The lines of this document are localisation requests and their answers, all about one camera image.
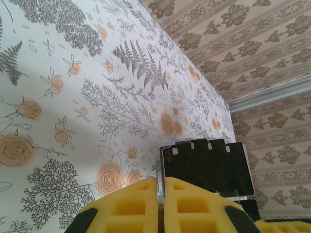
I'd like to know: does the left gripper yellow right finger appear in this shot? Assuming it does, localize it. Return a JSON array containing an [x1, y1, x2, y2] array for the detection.
[[164, 176, 259, 233]]

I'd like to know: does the black VIP card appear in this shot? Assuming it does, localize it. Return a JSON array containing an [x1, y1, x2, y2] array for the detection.
[[159, 145, 196, 189], [191, 138, 235, 199], [174, 140, 218, 195], [242, 199, 261, 222], [209, 138, 255, 197]]

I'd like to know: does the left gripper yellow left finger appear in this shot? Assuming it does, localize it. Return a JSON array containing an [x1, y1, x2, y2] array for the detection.
[[70, 176, 161, 233]]

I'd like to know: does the aluminium frame post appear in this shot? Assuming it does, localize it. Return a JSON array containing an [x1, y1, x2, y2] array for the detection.
[[229, 77, 311, 111]]

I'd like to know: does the clear acrylic card stand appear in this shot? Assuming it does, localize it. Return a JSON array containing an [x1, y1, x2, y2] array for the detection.
[[148, 138, 256, 202]]

